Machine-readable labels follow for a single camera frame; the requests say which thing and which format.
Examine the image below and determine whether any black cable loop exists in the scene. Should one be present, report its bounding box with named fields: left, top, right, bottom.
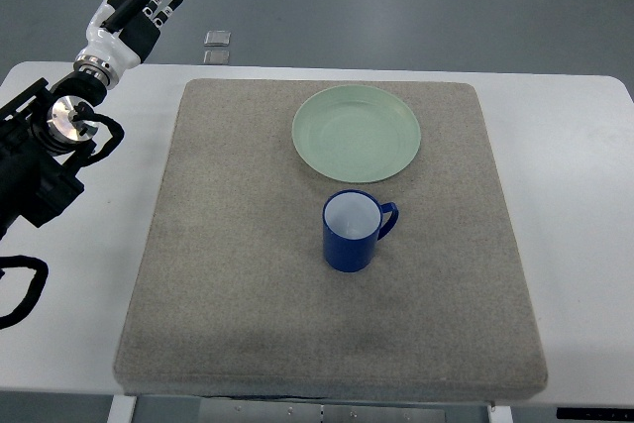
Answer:
left=0, top=255, right=50, bottom=331

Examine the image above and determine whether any green plate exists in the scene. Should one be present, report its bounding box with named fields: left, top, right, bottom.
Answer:
left=291, top=84, right=421, bottom=183

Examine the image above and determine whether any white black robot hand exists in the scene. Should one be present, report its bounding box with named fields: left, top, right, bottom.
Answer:
left=73, top=0, right=183, bottom=89

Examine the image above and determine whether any blue enamel mug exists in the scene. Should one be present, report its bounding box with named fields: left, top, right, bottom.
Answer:
left=321, top=189, right=400, bottom=273

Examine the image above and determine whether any metal table frame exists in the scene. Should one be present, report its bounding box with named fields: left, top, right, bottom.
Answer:
left=106, top=395, right=515, bottom=422

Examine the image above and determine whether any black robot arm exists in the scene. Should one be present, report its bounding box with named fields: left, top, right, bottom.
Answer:
left=1, top=69, right=125, bottom=235

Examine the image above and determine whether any upper floor socket cover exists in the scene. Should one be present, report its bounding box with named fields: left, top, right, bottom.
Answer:
left=203, top=30, right=231, bottom=47

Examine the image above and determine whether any black label strip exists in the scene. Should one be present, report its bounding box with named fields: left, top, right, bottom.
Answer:
left=556, top=407, right=634, bottom=422

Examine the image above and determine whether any floor socket cover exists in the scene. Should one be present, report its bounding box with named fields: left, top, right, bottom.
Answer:
left=203, top=30, right=231, bottom=47
left=203, top=50, right=230, bottom=65

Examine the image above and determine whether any grey felt mat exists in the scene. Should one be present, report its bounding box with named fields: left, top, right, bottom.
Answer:
left=113, top=79, right=548, bottom=402

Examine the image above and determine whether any lower floor socket cover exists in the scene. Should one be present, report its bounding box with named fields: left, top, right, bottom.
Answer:
left=203, top=50, right=230, bottom=65

